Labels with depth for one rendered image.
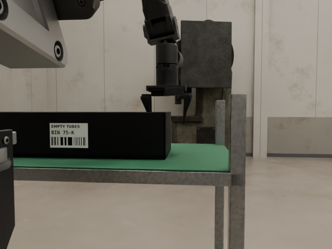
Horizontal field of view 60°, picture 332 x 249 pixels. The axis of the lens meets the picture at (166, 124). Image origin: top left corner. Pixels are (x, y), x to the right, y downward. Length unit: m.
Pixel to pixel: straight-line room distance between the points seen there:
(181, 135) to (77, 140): 4.91
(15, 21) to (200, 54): 5.24
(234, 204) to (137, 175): 0.20
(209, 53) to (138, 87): 2.14
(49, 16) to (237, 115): 0.41
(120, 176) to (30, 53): 0.41
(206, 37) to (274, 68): 2.10
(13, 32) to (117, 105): 6.76
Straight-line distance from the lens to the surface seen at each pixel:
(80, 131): 0.73
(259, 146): 6.77
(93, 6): 0.24
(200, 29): 5.51
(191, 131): 5.62
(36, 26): 0.22
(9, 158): 0.40
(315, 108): 7.17
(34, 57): 0.24
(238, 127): 0.57
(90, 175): 0.61
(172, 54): 0.74
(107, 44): 7.17
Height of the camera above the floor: 1.07
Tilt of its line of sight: 3 degrees down
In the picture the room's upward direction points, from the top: straight up
